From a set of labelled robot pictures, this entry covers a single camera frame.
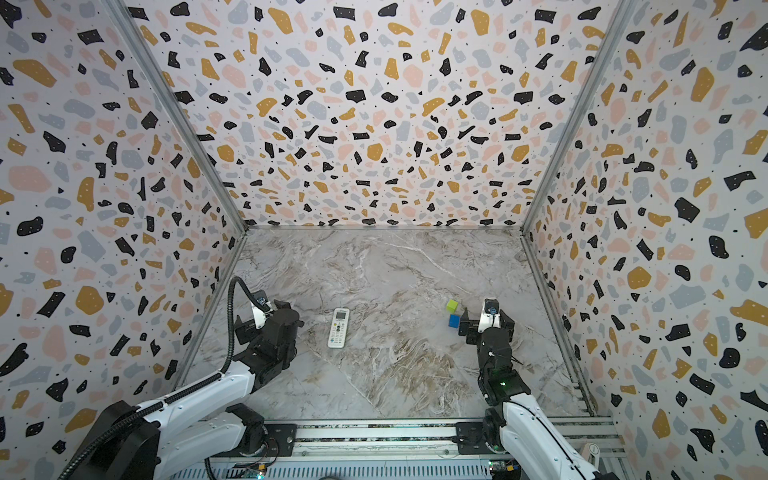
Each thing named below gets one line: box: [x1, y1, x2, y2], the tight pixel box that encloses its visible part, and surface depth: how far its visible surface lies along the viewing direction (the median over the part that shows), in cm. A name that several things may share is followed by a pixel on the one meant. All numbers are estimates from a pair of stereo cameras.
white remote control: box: [327, 308, 350, 349], surface depth 94 cm
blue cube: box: [448, 314, 461, 329], surface depth 99 cm
